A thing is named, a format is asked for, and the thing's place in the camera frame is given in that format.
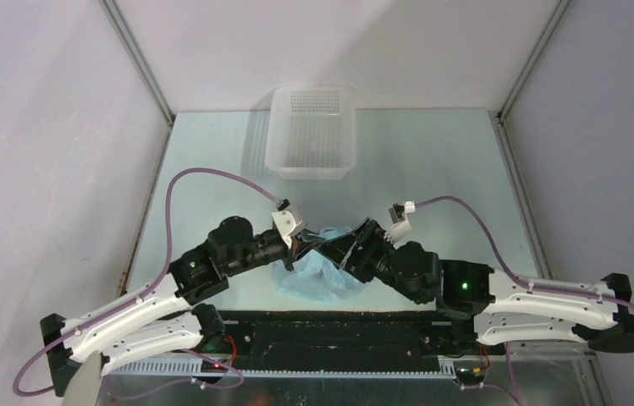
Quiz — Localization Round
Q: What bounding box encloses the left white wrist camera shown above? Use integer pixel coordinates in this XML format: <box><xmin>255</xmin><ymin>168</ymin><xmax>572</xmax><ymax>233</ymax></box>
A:
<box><xmin>271</xmin><ymin>199</ymin><xmax>306</xmax><ymax>249</ymax></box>

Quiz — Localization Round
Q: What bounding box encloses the white perforated plastic basket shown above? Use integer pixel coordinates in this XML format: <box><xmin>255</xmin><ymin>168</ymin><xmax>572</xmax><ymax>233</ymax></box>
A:
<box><xmin>264</xmin><ymin>85</ymin><xmax>357</xmax><ymax>180</ymax></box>

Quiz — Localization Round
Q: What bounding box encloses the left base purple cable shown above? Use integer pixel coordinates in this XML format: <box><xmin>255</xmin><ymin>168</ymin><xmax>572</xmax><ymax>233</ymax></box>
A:
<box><xmin>108</xmin><ymin>347</ymin><xmax>245</xmax><ymax>403</ymax></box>

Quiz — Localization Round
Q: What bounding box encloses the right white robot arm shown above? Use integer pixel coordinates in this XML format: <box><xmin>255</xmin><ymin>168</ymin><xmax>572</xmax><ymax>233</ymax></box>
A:
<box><xmin>313</xmin><ymin>219</ymin><xmax>634</xmax><ymax>354</ymax></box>

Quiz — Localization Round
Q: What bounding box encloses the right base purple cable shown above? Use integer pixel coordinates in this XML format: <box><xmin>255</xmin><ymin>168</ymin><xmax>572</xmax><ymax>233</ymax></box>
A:
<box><xmin>454</xmin><ymin>342</ymin><xmax>522</xmax><ymax>406</ymax></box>

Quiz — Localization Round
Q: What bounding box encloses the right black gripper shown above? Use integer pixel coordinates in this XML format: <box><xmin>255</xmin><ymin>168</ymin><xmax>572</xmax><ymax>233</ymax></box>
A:
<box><xmin>313</xmin><ymin>217</ymin><xmax>427</xmax><ymax>306</ymax></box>

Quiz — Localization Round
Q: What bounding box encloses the left aluminium frame post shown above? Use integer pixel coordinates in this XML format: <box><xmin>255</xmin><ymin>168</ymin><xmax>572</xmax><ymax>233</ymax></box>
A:
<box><xmin>98</xmin><ymin>0</ymin><xmax>176</xmax><ymax>127</ymax></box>

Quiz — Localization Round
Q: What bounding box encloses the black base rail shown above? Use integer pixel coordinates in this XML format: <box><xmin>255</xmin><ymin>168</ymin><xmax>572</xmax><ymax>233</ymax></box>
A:
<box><xmin>191</xmin><ymin>304</ymin><xmax>482</xmax><ymax>373</ymax></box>

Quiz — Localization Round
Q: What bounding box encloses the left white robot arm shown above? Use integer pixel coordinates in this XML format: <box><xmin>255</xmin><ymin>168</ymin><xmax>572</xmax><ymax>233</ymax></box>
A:
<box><xmin>41</xmin><ymin>211</ymin><xmax>324</xmax><ymax>398</ymax></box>

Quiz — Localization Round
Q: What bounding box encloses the light blue plastic bag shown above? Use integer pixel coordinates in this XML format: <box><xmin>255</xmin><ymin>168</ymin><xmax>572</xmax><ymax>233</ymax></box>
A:
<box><xmin>273</xmin><ymin>250</ymin><xmax>366</xmax><ymax>303</ymax></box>

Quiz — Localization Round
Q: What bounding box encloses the aluminium frame post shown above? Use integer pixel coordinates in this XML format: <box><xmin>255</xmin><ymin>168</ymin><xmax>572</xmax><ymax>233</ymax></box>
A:
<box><xmin>98</xmin><ymin>0</ymin><xmax>176</xmax><ymax>127</ymax></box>
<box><xmin>497</xmin><ymin>0</ymin><xmax>574</xmax><ymax>123</ymax></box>

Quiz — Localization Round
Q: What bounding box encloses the right aluminium frame post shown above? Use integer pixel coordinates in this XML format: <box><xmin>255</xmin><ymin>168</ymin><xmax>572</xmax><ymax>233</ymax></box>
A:
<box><xmin>497</xmin><ymin>0</ymin><xmax>574</xmax><ymax>123</ymax></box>

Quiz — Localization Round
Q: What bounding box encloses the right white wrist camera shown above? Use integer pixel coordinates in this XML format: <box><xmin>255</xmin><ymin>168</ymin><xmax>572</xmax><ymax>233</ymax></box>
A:
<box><xmin>385</xmin><ymin>200</ymin><xmax>416</xmax><ymax>244</ymax></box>

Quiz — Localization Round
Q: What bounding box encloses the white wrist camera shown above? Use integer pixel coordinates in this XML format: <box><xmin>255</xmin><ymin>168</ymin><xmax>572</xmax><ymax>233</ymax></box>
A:
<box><xmin>271</xmin><ymin>199</ymin><xmax>306</xmax><ymax>249</ymax></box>
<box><xmin>385</xmin><ymin>200</ymin><xmax>416</xmax><ymax>244</ymax></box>

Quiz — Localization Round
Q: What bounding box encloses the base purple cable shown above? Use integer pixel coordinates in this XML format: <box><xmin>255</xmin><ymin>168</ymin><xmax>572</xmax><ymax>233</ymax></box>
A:
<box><xmin>108</xmin><ymin>347</ymin><xmax>245</xmax><ymax>403</ymax></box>
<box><xmin>454</xmin><ymin>342</ymin><xmax>522</xmax><ymax>406</ymax></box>

